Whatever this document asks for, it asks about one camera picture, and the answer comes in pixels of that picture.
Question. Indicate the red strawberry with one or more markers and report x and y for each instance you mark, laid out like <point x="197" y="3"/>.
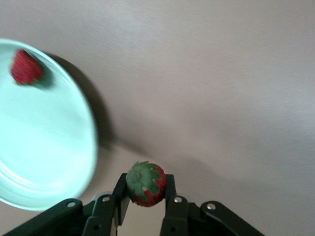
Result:
<point x="150" y="194"/>
<point x="25" y="67"/>

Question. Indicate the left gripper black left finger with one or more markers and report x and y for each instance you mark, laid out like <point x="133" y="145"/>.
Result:
<point x="98" y="218"/>

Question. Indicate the mint green round plate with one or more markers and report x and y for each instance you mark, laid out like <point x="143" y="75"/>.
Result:
<point x="49" y="147"/>

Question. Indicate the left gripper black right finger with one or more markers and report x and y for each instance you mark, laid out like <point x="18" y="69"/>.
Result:
<point x="182" y="218"/>

